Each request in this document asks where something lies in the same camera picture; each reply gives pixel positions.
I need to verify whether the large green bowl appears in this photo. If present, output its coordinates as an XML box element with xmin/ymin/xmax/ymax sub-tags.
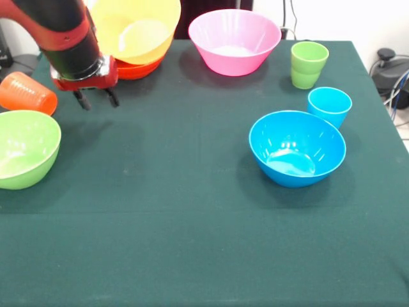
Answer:
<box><xmin>0</xmin><ymin>109</ymin><xmax>62</xmax><ymax>191</ymax></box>

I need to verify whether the white and blue cable bundle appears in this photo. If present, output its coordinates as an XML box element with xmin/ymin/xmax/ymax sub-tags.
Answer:
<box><xmin>383</xmin><ymin>68</ymin><xmax>409</xmax><ymax>141</ymax></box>

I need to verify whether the large pink bowl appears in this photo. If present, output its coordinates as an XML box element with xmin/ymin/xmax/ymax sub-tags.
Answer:
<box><xmin>188</xmin><ymin>8</ymin><xmax>282</xmax><ymax>77</ymax></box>

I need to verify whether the black wall cable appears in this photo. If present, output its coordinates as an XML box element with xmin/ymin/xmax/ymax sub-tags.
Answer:
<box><xmin>288</xmin><ymin>0</ymin><xmax>298</xmax><ymax>39</ymax></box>

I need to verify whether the dark green tablecloth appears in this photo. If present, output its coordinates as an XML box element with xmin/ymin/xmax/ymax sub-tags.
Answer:
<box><xmin>0</xmin><ymin>37</ymin><xmax>409</xmax><ymax>307</ymax></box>

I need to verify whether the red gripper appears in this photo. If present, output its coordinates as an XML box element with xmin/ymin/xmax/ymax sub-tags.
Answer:
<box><xmin>50</xmin><ymin>55</ymin><xmax>121</xmax><ymax>112</ymax></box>

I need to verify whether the red-orange cup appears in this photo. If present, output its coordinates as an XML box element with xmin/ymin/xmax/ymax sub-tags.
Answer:
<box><xmin>0</xmin><ymin>71</ymin><xmax>59</xmax><ymax>116</ymax></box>

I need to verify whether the black stand base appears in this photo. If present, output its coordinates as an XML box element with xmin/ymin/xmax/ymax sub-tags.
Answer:
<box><xmin>369</xmin><ymin>47</ymin><xmax>409</xmax><ymax>97</ymax></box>

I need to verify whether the red-orange bowl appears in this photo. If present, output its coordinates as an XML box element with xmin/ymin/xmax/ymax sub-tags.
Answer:
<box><xmin>115</xmin><ymin>52</ymin><xmax>167</xmax><ymax>81</ymax></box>

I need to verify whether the light blue cup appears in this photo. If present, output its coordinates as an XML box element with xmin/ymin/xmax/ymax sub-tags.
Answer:
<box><xmin>307</xmin><ymin>86</ymin><xmax>353</xmax><ymax>130</ymax></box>

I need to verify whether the green cup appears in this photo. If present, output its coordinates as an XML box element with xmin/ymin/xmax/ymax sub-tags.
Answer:
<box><xmin>290</xmin><ymin>41</ymin><xmax>330</xmax><ymax>90</ymax></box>

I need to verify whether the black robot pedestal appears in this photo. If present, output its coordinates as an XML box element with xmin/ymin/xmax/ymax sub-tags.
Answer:
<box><xmin>178</xmin><ymin>0</ymin><xmax>254</xmax><ymax>40</ymax></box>

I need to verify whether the light blue bowl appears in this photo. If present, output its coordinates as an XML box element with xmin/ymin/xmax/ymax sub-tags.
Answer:
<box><xmin>249</xmin><ymin>110</ymin><xmax>347</xmax><ymax>189</ymax></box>

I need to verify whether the large orange bowl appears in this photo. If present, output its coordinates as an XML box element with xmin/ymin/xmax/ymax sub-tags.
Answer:
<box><xmin>88</xmin><ymin>0</ymin><xmax>182</xmax><ymax>66</ymax></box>

